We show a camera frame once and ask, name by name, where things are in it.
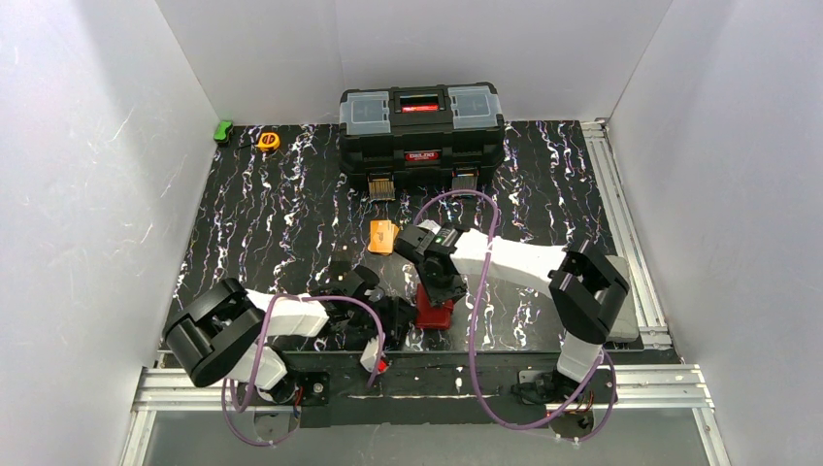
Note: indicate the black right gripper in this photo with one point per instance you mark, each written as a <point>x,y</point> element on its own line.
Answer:
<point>407,241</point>

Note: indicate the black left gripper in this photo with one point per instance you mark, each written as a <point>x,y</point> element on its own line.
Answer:
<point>344,277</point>

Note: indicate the red leather card holder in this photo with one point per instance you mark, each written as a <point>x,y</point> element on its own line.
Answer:
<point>430,316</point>

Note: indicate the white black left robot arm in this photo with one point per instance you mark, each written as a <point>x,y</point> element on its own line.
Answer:
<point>223,333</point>

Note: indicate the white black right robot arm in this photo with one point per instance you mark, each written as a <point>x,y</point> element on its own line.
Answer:
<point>587,290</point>

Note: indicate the black VIP card stack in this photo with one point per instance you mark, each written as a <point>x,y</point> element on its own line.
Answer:
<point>340,263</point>

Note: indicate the drill bit set case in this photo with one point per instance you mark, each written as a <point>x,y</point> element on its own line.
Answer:
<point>381,189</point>

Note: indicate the black plastic toolbox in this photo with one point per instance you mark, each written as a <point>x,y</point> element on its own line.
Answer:
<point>419,135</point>

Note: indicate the grey plastic case lid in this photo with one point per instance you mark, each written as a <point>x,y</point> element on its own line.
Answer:
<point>626,328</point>

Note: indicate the orange tape measure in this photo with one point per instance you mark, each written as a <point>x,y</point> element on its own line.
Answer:
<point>268,141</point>

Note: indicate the green small object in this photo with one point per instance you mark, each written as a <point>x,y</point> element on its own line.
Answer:
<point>223,132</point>

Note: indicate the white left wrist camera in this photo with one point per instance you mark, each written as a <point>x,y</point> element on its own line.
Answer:
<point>370,358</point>

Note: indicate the black base rail with bracket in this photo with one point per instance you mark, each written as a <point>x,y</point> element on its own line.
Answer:
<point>432,387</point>

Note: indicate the aluminium frame rail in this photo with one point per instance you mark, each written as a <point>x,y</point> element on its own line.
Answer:
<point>663,380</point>

